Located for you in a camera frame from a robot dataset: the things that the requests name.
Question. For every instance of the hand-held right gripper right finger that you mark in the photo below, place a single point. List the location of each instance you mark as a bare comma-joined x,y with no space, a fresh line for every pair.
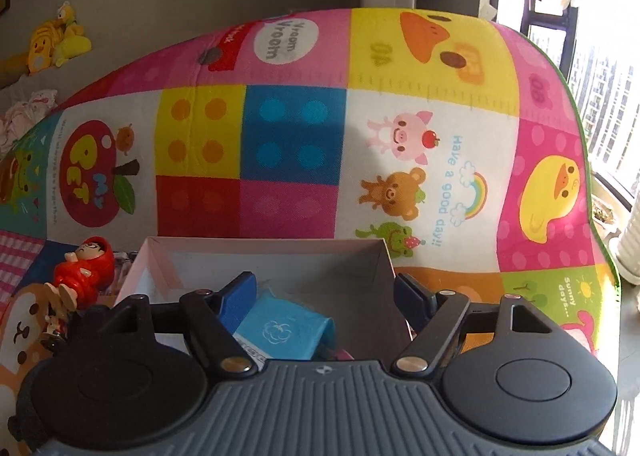
407,301

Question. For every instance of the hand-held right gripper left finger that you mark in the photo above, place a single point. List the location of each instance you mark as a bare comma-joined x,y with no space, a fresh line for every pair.
240,301

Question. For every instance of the blue tissue packet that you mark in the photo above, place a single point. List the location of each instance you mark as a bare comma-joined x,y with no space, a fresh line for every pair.
285,326

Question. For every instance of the pink cardboard box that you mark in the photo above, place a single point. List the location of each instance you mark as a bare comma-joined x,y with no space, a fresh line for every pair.
320,266

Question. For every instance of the red hooded figurine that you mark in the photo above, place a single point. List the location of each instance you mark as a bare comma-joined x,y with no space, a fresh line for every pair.
82,276

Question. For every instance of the small pink toy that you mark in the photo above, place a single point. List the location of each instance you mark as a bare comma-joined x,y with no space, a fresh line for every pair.
340,355

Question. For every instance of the colourful printed play mat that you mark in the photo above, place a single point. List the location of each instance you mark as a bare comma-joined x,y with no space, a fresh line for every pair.
300,136

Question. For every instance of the potted plant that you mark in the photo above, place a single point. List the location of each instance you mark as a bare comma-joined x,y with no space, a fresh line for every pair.
605,216

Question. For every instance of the white ribbed container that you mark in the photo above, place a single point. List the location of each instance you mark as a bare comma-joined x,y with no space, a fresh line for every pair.
629,256

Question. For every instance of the pink white cloth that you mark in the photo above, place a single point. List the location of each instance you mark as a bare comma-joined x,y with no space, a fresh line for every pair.
27,116

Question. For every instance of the yellow green plush toy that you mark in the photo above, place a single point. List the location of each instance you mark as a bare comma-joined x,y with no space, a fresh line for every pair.
72,44

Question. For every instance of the grey beige sofa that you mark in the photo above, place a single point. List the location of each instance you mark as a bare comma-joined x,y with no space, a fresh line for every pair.
20,84

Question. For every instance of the yellow duck plush toy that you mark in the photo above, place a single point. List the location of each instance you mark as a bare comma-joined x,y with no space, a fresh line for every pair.
42,44

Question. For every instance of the long yellow plush pillow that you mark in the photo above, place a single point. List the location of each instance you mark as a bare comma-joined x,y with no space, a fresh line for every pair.
12,67

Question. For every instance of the black window frame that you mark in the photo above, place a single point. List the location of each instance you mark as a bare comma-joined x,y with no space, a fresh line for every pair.
570,11

